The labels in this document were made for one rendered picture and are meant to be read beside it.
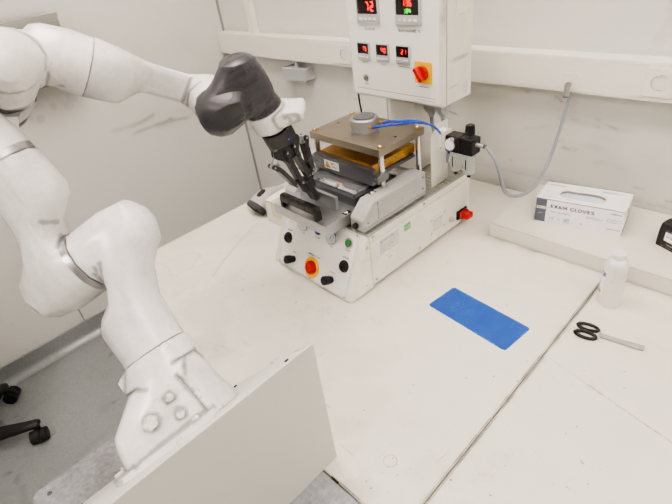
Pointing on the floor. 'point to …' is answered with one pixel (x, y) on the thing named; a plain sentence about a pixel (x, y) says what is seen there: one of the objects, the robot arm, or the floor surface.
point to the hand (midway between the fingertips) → (310, 188)
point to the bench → (447, 364)
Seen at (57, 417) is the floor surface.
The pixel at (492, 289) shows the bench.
